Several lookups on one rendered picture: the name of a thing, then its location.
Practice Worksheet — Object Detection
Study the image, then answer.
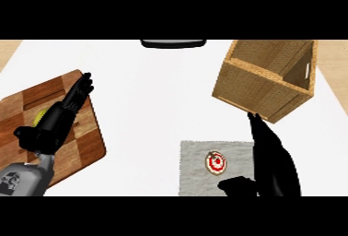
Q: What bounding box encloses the yellow-green round fruit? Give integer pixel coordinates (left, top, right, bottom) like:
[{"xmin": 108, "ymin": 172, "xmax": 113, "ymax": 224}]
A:
[{"xmin": 32, "ymin": 109, "xmax": 49, "ymax": 127}]

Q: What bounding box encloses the grey cloth placemat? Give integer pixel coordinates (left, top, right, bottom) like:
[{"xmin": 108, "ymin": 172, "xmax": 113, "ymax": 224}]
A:
[{"xmin": 179, "ymin": 140, "xmax": 259, "ymax": 197}]

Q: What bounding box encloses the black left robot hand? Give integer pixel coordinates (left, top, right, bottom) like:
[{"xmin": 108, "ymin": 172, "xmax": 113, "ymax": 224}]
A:
[{"xmin": 12, "ymin": 72, "xmax": 96, "ymax": 156}]

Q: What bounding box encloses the brown checkered wooden cutting board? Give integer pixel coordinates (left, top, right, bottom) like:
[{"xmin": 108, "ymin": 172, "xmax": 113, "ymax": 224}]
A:
[{"xmin": 0, "ymin": 69, "xmax": 108, "ymax": 189}]

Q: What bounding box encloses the red and white cupcake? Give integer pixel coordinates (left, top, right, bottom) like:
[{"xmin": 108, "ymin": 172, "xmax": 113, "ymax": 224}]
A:
[{"xmin": 204, "ymin": 150, "xmax": 229, "ymax": 177}]

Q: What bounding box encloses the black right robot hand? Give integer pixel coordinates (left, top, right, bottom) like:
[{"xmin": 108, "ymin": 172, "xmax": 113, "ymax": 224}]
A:
[{"xmin": 217, "ymin": 112, "xmax": 304, "ymax": 197}]

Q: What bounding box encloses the black and grey appliance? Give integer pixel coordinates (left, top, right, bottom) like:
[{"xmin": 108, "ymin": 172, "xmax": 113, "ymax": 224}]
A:
[{"xmin": 139, "ymin": 39, "xmax": 209, "ymax": 50}]

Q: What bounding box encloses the tan wicker box basket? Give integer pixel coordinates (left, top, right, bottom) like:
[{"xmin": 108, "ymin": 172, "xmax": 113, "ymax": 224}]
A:
[{"xmin": 212, "ymin": 40, "xmax": 321, "ymax": 124}]

